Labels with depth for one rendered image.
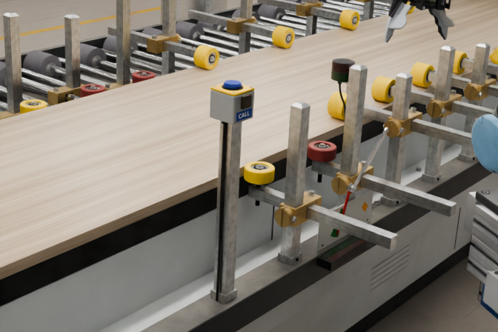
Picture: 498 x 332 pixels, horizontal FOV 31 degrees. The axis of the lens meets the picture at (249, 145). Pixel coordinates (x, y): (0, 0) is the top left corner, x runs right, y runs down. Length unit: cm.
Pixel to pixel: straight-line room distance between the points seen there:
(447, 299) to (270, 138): 138
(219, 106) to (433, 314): 185
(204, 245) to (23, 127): 64
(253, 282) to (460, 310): 155
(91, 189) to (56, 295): 31
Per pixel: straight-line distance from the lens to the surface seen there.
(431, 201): 241
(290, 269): 233
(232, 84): 196
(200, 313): 213
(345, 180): 245
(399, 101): 263
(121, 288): 222
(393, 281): 344
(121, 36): 323
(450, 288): 381
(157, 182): 229
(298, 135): 221
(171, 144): 253
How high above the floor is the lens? 181
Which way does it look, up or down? 21 degrees down
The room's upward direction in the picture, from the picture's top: 3 degrees clockwise
